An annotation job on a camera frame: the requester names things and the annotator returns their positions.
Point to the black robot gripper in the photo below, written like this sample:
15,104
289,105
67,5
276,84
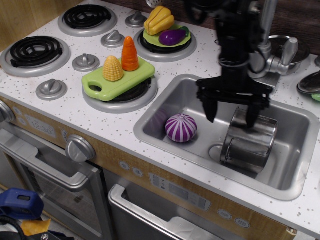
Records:
234,86

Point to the stainless steel pot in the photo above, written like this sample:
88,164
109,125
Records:
248,148

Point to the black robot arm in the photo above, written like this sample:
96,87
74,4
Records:
239,33

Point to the silver toy sink basin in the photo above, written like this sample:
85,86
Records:
285,172

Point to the silver toy faucet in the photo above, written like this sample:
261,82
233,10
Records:
267,69

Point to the purple white striped toy onion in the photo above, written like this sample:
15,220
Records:
181,128

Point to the burner under green plate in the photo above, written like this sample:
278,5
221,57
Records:
151,53

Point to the silver bowl right edge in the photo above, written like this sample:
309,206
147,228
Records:
310,84

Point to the green toy item right edge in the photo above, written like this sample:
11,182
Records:
316,97

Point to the burner under cutting board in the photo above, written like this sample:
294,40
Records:
126,106

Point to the purple toy eggplant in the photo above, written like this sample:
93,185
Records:
174,36

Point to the orange toy carrot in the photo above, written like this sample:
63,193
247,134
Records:
129,57

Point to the yellow toy corn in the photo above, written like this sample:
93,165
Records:
112,70

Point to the toy dishwasher door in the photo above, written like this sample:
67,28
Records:
141,215

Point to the silver stove knob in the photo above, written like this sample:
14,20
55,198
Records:
85,63
50,90
112,40
136,20

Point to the silver slotted spoon top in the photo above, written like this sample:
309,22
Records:
154,3

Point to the silver stove knob middle back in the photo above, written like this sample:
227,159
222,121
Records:
112,40

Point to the silver stove knob middle front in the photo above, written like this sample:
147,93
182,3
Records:
85,63

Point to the silver oven dial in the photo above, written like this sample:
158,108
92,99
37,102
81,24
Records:
78,149

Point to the black coil burner back left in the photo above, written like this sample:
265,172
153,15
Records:
88,20

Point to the black coil burner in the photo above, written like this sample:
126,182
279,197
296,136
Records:
88,20
35,56

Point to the toy oven door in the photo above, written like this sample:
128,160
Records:
73,193

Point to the black coil burner front left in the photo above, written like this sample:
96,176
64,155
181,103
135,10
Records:
35,56

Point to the silver oven dial left edge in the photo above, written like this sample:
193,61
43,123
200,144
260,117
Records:
6,114

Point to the blue clamp tool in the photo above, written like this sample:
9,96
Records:
21,204

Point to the yellow cloth bottom left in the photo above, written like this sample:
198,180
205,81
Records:
34,227

